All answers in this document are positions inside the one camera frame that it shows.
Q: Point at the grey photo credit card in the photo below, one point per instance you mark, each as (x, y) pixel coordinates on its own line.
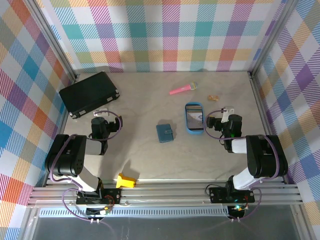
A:
(195, 121)

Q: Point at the blue oval card tray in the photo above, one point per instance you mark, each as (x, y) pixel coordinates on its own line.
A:
(193, 133)

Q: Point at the blue card holder wallet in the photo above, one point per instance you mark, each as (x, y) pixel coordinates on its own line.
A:
(165, 133)

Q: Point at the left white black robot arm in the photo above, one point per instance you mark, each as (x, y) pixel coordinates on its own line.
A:
(67, 155)

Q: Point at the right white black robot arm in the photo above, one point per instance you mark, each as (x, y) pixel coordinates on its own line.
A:
(265, 155)

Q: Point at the stack of credit cards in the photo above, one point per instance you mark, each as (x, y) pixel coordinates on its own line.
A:
(193, 107)

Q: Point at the black hard case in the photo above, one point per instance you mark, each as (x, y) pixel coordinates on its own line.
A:
(90, 95)

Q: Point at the small brown cork piece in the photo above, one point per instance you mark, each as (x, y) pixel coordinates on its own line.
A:
(213, 98)

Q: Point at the yellow plastic part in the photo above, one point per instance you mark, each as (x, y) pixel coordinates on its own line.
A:
(125, 181)

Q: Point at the pink toy microphone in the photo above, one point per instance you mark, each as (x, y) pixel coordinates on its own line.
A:
(180, 90)

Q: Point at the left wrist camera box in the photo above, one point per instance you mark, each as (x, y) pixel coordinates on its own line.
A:
(102, 113)

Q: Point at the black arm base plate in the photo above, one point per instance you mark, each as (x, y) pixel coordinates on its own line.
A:
(217, 195)
(115, 196)

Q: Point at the aluminium table edge rail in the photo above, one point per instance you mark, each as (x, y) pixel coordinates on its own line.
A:
(162, 193)

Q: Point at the aluminium frame post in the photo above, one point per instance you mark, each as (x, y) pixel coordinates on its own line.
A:
(272, 37)
(53, 37)

